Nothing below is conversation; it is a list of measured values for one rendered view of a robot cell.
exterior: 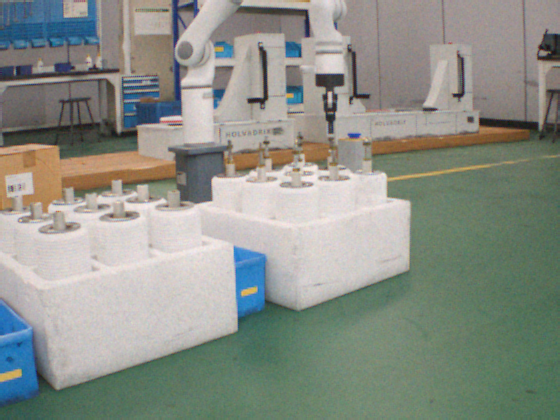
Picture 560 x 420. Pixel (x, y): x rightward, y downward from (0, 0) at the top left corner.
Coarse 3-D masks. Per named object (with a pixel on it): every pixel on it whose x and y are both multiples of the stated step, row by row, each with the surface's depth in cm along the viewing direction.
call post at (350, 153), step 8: (344, 144) 171; (352, 144) 169; (360, 144) 170; (344, 152) 172; (352, 152) 170; (360, 152) 170; (344, 160) 172; (352, 160) 170; (360, 160) 171; (352, 168) 171; (360, 168) 171
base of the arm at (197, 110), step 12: (192, 96) 174; (204, 96) 175; (192, 108) 175; (204, 108) 175; (192, 120) 175; (204, 120) 176; (192, 132) 176; (204, 132) 177; (192, 144) 177; (204, 144) 177
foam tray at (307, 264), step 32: (224, 224) 143; (256, 224) 134; (288, 224) 128; (320, 224) 129; (352, 224) 136; (384, 224) 144; (288, 256) 127; (320, 256) 130; (352, 256) 137; (384, 256) 145; (288, 288) 129; (320, 288) 132; (352, 288) 139
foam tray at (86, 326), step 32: (0, 256) 108; (96, 256) 109; (160, 256) 107; (192, 256) 109; (224, 256) 114; (0, 288) 109; (32, 288) 92; (64, 288) 92; (96, 288) 96; (128, 288) 100; (160, 288) 105; (192, 288) 109; (224, 288) 114; (32, 320) 95; (64, 320) 93; (96, 320) 97; (128, 320) 101; (160, 320) 105; (192, 320) 110; (224, 320) 115; (64, 352) 93; (96, 352) 97; (128, 352) 102; (160, 352) 106; (64, 384) 94
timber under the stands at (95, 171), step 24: (312, 144) 400; (384, 144) 407; (408, 144) 420; (432, 144) 434; (456, 144) 449; (72, 168) 325; (96, 168) 323; (120, 168) 315; (144, 168) 317; (168, 168) 324; (240, 168) 349
